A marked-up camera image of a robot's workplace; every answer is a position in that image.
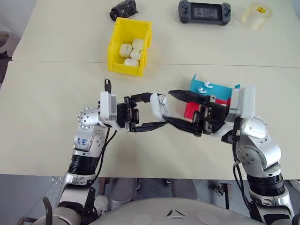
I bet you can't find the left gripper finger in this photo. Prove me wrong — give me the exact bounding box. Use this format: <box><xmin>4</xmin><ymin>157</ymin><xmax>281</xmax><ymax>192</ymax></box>
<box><xmin>135</xmin><ymin>120</ymin><xmax>168</xmax><ymax>132</ymax></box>
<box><xmin>129</xmin><ymin>92</ymin><xmax>154</xmax><ymax>105</ymax></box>

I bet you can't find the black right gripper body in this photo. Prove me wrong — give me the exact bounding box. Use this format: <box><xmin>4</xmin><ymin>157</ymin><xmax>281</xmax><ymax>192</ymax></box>
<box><xmin>193</xmin><ymin>95</ymin><xmax>229</xmax><ymax>137</ymax></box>

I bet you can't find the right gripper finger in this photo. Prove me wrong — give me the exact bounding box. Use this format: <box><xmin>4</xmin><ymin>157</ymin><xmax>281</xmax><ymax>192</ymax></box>
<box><xmin>168</xmin><ymin>89</ymin><xmax>210</xmax><ymax>105</ymax></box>
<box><xmin>163</xmin><ymin>116</ymin><xmax>200</xmax><ymax>136</ymax></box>

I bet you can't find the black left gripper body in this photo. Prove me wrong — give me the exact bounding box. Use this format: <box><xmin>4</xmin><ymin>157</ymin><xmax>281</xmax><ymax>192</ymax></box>
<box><xmin>116</xmin><ymin>95</ymin><xmax>141</xmax><ymax>132</ymax></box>

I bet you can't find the yellow plastic bin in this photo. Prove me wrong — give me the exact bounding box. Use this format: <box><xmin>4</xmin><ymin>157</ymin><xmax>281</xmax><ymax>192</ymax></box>
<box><xmin>107</xmin><ymin>16</ymin><xmax>153</xmax><ymax>77</ymax></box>

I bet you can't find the red plastic tray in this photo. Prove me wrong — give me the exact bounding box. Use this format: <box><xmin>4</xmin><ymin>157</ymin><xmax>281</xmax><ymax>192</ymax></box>
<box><xmin>184</xmin><ymin>97</ymin><xmax>233</xmax><ymax>120</ymax></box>

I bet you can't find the blue plastic tray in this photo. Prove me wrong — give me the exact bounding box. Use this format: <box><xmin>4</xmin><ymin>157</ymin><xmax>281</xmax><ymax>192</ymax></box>
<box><xmin>189</xmin><ymin>74</ymin><xmax>241</xmax><ymax>101</ymax></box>

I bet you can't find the grey rounded robot leg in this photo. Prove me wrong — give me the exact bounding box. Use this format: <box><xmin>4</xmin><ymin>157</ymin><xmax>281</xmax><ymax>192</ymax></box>
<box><xmin>95</xmin><ymin>178</ymin><xmax>141</xmax><ymax>211</ymax></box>

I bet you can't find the grey robot torso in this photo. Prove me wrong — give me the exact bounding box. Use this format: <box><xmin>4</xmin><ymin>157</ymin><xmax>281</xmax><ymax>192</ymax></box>
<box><xmin>89</xmin><ymin>196</ymin><xmax>258</xmax><ymax>225</ymax></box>

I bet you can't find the black handheld game controller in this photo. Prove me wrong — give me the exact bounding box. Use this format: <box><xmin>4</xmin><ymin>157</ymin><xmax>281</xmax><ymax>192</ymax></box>
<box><xmin>178</xmin><ymin>0</ymin><xmax>232</xmax><ymax>26</ymax></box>

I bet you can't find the black crumpled plastic bag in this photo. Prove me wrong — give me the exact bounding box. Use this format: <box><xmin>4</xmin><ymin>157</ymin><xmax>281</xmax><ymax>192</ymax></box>
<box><xmin>109</xmin><ymin>0</ymin><xmax>139</xmax><ymax>21</ymax></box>

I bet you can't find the clear tape roll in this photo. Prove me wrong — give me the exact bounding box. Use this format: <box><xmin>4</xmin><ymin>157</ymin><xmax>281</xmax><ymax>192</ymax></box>
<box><xmin>241</xmin><ymin>1</ymin><xmax>274</xmax><ymax>30</ymax></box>

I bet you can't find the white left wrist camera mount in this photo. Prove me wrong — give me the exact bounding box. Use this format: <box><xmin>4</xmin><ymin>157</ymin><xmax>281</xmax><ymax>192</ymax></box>
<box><xmin>97</xmin><ymin>91</ymin><xmax>119</xmax><ymax>128</ymax></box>

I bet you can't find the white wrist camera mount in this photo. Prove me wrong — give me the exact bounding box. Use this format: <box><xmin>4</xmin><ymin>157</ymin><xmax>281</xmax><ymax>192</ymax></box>
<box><xmin>97</xmin><ymin>91</ymin><xmax>119</xmax><ymax>128</ymax></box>
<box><xmin>210</xmin><ymin>84</ymin><xmax>257</xmax><ymax>137</ymax></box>

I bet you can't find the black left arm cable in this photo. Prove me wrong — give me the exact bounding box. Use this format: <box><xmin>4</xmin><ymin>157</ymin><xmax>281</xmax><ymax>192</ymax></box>
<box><xmin>93</xmin><ymin>79</ymin><xmax>118</xmax><ymax>181</ymax></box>

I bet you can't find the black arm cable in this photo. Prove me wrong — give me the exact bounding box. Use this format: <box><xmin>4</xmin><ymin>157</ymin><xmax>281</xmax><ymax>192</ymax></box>
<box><xmin>93</xmin><ymin>79</ymin><xmax>118</xmax><ymax>181</ymax></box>
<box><xmin>231</xmin><ymin>117</ymin><xmax>254</xmax><ymax>218</ymax></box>

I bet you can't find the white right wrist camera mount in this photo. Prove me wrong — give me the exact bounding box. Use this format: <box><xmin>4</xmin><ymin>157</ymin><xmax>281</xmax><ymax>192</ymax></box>
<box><xmin>210</xmin><ymin>84</ymin><xmax>257</xmax><ymax>137</ymax></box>

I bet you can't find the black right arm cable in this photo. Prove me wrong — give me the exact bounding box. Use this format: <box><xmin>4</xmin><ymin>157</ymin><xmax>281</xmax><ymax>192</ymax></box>
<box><xmin>231</xmin><ymin>117</ymin><xmax>254</xmax><ymax>218</ymax></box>

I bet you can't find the metal table leg bracket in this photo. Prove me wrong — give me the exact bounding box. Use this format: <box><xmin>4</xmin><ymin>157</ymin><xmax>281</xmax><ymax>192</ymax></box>
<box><xmin>214</xmin><ymin>182</ymin><xmax>232</xmax><ymax>209</ymax></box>

